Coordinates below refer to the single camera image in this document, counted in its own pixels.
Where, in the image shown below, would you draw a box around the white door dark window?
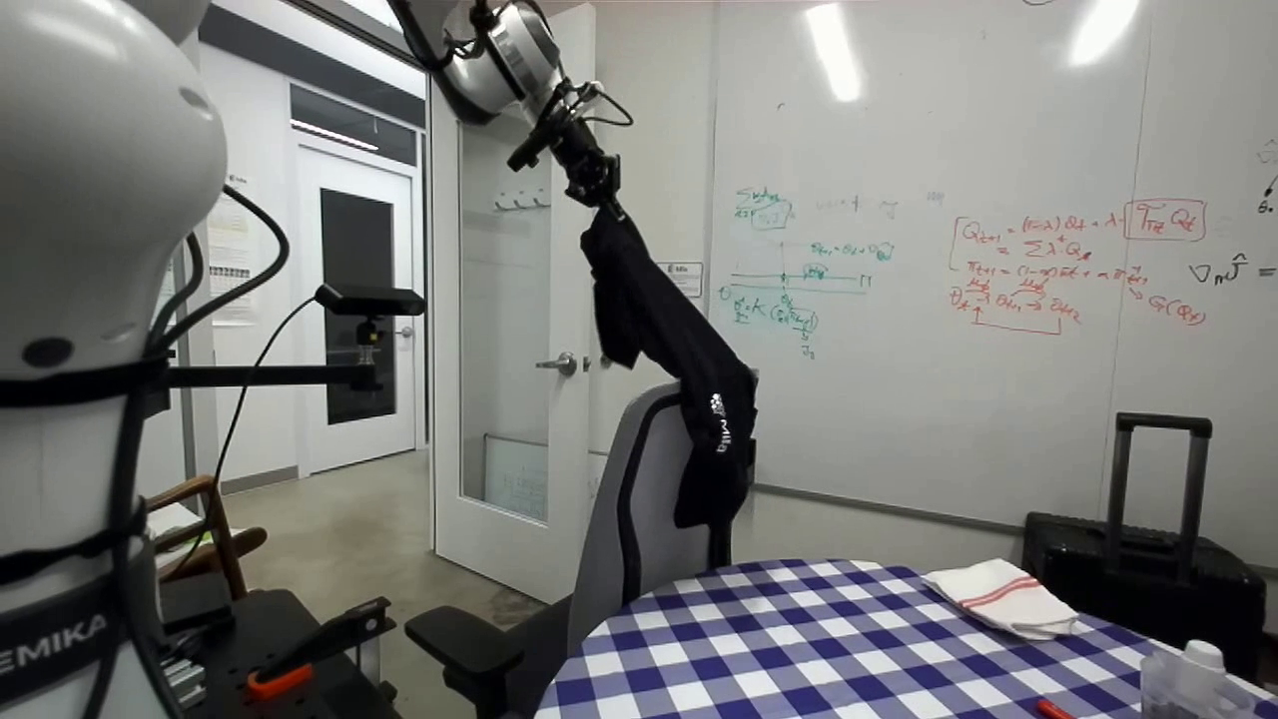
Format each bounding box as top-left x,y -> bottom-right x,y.
293,127 -> 432,477

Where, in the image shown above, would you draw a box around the black clamp orange handle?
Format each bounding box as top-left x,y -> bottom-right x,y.
245,589 -> 400,705

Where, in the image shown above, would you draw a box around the black suitcase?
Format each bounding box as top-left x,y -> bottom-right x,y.
1018,406 -> 1270,688

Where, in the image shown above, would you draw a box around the wall whiteboard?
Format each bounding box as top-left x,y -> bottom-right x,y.
703,0 -> 1278,539

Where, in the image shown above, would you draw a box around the black cloth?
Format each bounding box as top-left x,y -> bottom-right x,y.
580,199 -> 764,531

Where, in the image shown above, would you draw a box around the blue white checkered tablecloth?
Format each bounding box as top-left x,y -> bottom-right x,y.
532,556 -> 1278,719

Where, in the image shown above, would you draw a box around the white towel red stripes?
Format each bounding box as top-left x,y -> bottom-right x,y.
922,556 -> 1087,647

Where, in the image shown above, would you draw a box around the silver door handle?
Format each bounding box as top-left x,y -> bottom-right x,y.
532,347 -> 581,384

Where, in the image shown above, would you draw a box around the black camera on mount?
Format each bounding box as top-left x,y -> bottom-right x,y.
312,278 -> 432,324

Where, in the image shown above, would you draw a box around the wooden stool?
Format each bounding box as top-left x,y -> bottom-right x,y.
139,471 -> 271,601

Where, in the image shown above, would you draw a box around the grey mesh office chair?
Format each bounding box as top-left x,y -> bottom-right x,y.
403,380 -> 764,719

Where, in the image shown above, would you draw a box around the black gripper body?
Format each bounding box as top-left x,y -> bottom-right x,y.
502,79 -> 629,211

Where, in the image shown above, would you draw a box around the black cable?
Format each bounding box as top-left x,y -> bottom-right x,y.
139,178 -> 295,351

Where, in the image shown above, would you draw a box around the small clear plastic bottle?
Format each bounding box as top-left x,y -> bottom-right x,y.
1137,636 -> 1262,719

